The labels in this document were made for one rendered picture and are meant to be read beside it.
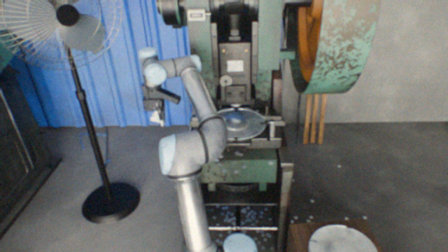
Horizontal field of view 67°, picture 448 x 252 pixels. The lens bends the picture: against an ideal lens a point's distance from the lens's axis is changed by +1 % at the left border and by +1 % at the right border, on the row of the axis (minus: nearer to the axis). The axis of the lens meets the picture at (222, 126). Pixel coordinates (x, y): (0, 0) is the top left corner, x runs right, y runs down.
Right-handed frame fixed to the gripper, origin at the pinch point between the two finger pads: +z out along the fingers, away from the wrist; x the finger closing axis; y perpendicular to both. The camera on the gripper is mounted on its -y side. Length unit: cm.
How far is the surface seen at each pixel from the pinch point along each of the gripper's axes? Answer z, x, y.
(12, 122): 32, -57, 116
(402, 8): -14, -138, -159
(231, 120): 6.2, -12.6, -30.7
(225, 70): -19.5, -14.5, -28.3
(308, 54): -20, -30, -69
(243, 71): -19.0, -14.4, -36.7
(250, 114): 6.8, -18.9, -40.7
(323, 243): 47, 29, -72
